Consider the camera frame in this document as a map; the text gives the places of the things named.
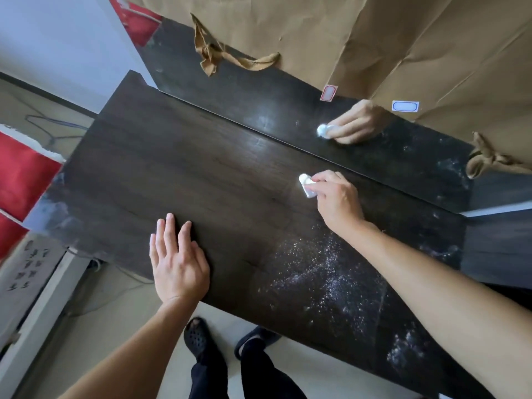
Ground brown wrapping paper sheet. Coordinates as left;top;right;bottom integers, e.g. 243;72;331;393
125;0;532;180

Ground person's black shoe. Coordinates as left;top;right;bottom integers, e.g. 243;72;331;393
234;326;282;361
184;316;228;371

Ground white tissue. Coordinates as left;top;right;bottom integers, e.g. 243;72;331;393
298;173;319;199

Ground person's right hand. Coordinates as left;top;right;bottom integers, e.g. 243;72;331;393
310;170;367;234

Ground black trousers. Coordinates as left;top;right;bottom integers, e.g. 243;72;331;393
189;338;309;399

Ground red cloth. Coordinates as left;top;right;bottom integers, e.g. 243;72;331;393
0;131;66;262

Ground large wall mirror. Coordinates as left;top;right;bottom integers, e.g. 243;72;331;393
95;0;532;217

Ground thin white cable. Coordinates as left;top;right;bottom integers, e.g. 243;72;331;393
66;247;155;317

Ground person's right forearm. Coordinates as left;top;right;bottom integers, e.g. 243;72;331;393
351;221;532;399

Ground white printed cardboard sheet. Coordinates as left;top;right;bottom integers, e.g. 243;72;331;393
0;232;68;343

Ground person's left hand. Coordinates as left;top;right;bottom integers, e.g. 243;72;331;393
149;213;211;306

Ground scattered white powder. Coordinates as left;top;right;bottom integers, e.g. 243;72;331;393
257;232;429;370

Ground person's black right shoe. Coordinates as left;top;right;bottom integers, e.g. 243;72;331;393
234;326;282;361

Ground person's black left shoe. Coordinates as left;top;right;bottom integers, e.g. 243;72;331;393
184;316;228;371

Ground grey cable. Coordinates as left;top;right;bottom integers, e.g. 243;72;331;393
24;114;90;148

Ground white board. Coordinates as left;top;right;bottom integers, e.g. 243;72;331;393
0;248;91;399

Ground person's left forearm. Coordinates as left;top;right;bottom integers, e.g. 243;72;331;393
58;296;201;399

